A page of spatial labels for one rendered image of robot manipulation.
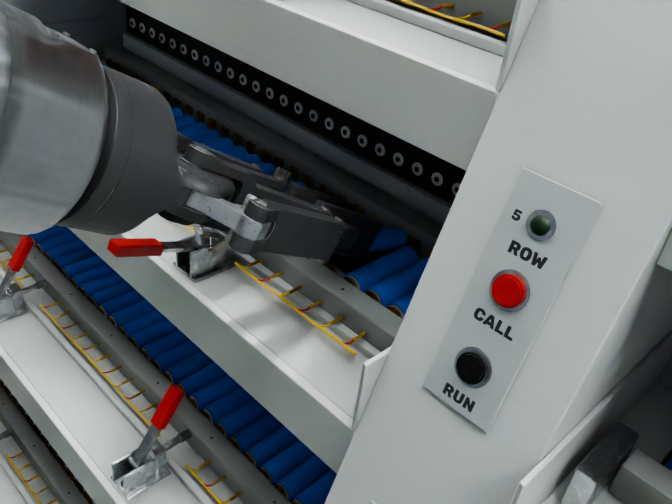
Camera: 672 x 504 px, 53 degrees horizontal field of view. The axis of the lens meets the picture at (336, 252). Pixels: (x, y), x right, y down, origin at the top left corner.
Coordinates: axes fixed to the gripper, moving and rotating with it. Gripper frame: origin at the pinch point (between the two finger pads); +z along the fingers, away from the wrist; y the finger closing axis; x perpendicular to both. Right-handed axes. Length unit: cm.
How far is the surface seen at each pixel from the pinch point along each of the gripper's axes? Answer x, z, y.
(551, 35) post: -14.0, -8.1, -12.4
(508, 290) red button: -3.1, -6.4, -16.0
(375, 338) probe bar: 4.6, 0.4, -7.3
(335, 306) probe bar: 4.5, 0.1, -3.6
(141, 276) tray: 11.0, -3.2, 11.2
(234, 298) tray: 7.7, -2.4, 2.4
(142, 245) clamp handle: 6.5, -8.6, 6.1
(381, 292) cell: 2.5, 2.8, -4.6
